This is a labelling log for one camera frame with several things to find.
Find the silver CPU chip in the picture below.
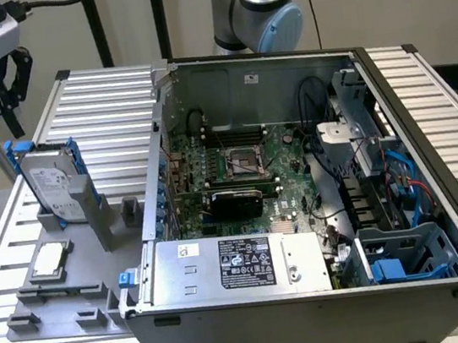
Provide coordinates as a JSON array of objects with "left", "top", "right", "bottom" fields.
[{"left": 25, "top": 239, "right": 78, "bottom": 280}]

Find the grey plastic parts rack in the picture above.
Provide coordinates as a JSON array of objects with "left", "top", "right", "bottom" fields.
[{"left": 0, "top": 169, "right": 163, "bottom": 343}]

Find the blue disk carrier handle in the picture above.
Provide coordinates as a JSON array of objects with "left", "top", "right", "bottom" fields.
[{"left": 368, "top": 255, "right": 408, "bottom": 287}]

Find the RAM slot bank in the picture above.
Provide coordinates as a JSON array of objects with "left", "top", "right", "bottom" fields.
[
  {"left": 203, "top": 171, "right": 279, "bottom": 194},
  {"left": 204, "top": 122, "right": 264, "bottom": 150}
]

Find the CPU socket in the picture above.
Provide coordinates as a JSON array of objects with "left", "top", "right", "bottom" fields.
[{"left": 208, "top": 139, "right": 275, "bottom": 184}]

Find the red wire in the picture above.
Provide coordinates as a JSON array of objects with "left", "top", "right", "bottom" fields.
[{"left": 408, "top": 177, "right": 439, "bottom": 211}]

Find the blue case latch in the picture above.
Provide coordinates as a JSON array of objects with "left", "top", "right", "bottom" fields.
[{"left": 116, "top": 268, "right": 139, "bottom": 290}]

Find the open grey computer case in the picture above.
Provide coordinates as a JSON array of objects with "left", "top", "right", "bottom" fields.
[{"left": 85, "top": 18, "right": 458, "bottom": 343}]

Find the metal drive cage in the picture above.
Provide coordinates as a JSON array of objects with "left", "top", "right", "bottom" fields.
[{"left": 308, "top": 62, "right": 406, "bottom": 185}]

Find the thin black camera cable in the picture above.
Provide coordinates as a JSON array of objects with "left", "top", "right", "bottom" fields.
[{"left": 2, "top": 0, "right": 85, "bottom": 25}]

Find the green motherboard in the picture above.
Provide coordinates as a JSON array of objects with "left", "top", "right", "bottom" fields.
[{"left": 160, "top": 117, "right": 333, "bottom": 253}]

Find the grey plastic disk bay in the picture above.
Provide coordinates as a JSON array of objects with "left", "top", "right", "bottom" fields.
[{"left": 349, "top": 214, "right": 458, "bottom": 292}]

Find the blue SATA wire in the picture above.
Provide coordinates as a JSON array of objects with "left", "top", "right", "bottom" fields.
[{"left": 382, "top": 142, "right": 439, "bottom": 231}]

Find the hard disk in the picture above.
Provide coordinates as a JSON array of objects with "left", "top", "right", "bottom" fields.
[{"left": 2, "top": 128, "right": 107, "bottom": 237}]

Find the black graphics card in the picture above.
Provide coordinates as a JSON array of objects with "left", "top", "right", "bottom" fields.
[{"left": 200, "top": 181, "right": 269, "bottom": 227}]

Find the black looped case wire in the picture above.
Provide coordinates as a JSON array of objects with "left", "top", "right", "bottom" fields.
[{"left": 294, "top": 73, "right": 335, "bottom": 129}]

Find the silver power supply unit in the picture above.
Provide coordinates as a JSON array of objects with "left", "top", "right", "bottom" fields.
[{"left": 143, "top": 218, "right": 335, "bottom": 316}]

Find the black stand pole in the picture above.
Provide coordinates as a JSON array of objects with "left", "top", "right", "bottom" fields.
[
  {"left": 149, "top": 0, "right": 174, "bottom": 62},
  {"left": 76, "top": 0, "right": 115, "bottom": 71}
]

